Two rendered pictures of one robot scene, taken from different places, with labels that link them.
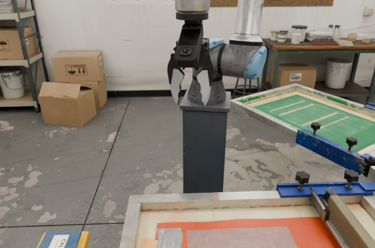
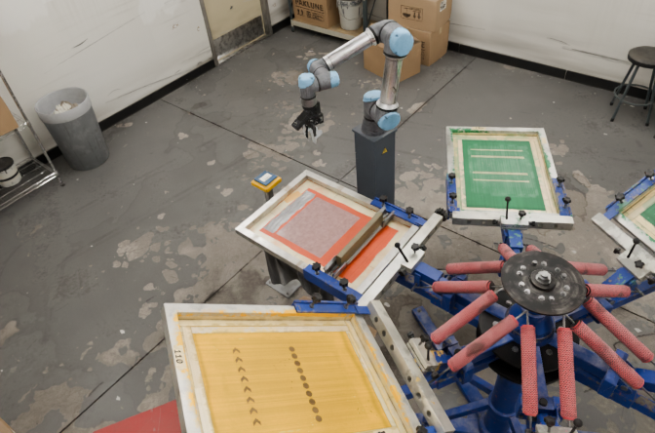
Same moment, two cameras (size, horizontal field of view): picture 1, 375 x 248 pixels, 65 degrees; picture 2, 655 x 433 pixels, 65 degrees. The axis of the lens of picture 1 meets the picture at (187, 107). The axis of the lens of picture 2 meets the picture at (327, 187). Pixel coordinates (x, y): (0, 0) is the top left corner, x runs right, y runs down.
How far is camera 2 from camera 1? 2.15 m
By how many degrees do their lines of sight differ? 42
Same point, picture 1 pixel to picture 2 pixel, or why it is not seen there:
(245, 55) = (378, 115)
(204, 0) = (308, 103)
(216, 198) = (340, 189)
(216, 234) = (326, 205)
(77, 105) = not seen: hidden behind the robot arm
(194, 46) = (299, 121)
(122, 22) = not seen: outside the picture
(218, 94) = (375, 130)
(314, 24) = not seen: outside the picture
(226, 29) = not seen: outside the picture
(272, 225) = (354, 214)
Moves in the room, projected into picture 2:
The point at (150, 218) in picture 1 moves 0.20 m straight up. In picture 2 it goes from (308, 184) to (304, 157)
